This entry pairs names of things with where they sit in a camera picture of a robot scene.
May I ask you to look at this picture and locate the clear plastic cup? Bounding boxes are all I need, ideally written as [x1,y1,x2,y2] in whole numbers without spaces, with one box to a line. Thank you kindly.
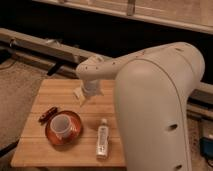
[50,114,72,139]

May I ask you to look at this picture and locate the clear plastic bottle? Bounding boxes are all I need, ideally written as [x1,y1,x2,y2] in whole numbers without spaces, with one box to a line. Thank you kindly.
[96,118,109,158]

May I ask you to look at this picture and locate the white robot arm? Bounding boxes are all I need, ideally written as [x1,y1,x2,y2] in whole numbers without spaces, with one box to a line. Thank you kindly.
[76,42,205,171]

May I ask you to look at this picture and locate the blue object at right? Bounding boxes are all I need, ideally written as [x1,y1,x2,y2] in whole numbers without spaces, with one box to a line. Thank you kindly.
[200,135,213,159]

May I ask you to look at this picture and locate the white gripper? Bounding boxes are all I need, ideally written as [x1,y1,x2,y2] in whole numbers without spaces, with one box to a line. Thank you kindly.
[73,80,101,105]

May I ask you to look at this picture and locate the dark red pepper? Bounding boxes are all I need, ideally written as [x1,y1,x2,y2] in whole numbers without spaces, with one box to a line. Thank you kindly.
[38,107,58,123]

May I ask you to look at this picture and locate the orange round plate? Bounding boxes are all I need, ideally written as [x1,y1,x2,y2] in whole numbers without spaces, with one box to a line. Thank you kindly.
[45,110,83,146]

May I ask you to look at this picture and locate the grey metal rail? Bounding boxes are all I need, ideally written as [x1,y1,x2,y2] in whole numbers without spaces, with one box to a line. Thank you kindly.
[0,28,213,119]

